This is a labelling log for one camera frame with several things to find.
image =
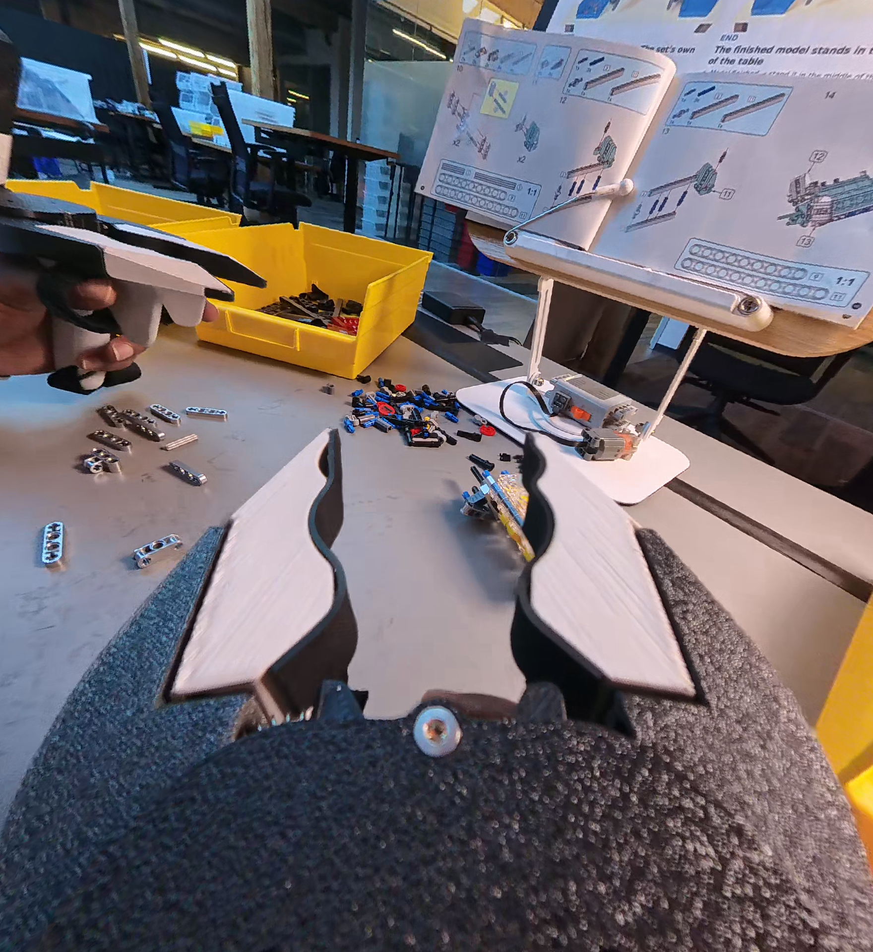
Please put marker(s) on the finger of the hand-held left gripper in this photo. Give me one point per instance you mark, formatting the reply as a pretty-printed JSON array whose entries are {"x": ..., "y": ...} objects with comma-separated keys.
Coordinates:
[
  {"x": 206, "y": 256},
  {"x": 154, "y": 268}
]

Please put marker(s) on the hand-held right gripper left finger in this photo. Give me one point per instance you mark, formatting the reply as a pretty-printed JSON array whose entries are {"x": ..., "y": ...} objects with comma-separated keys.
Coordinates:
[{"x": 273, "y": 595}]

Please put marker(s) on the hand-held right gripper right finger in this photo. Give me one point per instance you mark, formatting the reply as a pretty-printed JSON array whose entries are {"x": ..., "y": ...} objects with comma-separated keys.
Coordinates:
[{"x": 600, "y": 602}]

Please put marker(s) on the yellow bin with red panels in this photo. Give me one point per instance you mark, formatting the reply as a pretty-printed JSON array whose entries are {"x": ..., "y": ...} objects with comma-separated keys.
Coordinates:
[{"x": 273, "y": 260}]

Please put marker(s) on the grey desk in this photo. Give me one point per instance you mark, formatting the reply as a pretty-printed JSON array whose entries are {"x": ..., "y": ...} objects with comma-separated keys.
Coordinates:
[{"x": 258, "y": 387}]

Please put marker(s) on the heap of dark building pieces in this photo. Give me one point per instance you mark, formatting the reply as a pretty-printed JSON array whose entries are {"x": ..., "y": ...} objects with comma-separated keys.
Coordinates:
[{"x": 302, "y": 305}]

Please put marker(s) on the black office chair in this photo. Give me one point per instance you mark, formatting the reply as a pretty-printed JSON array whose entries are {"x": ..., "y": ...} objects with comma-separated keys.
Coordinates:
[
  {"x": 764, "y": 372},
  {"x": 247, "y": 149}
]

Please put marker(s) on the transparent engine block assembly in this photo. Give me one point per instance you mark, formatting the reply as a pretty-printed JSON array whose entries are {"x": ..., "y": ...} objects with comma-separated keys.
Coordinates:
[{"x": 496, "y": 506}]

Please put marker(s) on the stack of white boxes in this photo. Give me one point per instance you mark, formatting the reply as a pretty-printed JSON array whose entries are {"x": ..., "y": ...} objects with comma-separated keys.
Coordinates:
[{"x": 258, "y": 111}]

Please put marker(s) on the grey motor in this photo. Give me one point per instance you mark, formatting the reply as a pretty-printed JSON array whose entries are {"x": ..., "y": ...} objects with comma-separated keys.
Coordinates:
[{"x": 607, "y": 444}]

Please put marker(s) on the wooden top table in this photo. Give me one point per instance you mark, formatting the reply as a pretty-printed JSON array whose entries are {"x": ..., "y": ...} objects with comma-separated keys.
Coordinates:
[{"x": 317, "y": 137}]

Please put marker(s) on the light grey short axle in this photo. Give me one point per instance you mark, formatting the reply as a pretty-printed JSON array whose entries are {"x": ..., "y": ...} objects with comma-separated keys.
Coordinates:
[{"x": 180, "y": 442}]

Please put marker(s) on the black axle pin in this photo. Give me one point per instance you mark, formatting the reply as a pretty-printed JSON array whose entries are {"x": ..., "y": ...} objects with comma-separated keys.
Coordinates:
[{"x": 481, "y": 461}]

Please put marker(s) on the stack of grey crates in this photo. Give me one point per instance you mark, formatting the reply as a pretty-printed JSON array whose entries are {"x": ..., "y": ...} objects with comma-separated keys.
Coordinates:
[{"x": 399, "y": 201}]

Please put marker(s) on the pile of small coloured connectors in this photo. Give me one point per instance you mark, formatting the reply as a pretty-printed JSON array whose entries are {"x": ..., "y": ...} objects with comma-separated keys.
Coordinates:
[{"x": 407, "y": 416}]

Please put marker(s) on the scattered chrome beams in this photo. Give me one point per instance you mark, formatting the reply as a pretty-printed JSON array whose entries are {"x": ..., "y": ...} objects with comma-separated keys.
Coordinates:
[{"x": 53, "y": 543}]

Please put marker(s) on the black power adapter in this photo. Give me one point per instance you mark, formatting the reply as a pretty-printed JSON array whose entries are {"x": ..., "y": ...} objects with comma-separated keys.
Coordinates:
[{"x": 451, "y": 305}]

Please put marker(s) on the blue crate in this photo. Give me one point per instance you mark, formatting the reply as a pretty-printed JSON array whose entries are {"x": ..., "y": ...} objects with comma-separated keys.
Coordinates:
[{"x": 492, "y": 264}]

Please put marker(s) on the instruction booklet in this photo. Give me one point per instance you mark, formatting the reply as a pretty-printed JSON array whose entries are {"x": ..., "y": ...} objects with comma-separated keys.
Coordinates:
[{"x": 741, "y": 171}]

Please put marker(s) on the white instruction sheet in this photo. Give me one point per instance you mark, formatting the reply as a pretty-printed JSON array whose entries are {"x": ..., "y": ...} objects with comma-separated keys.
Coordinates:
[{"x": 779, "y": 44}]

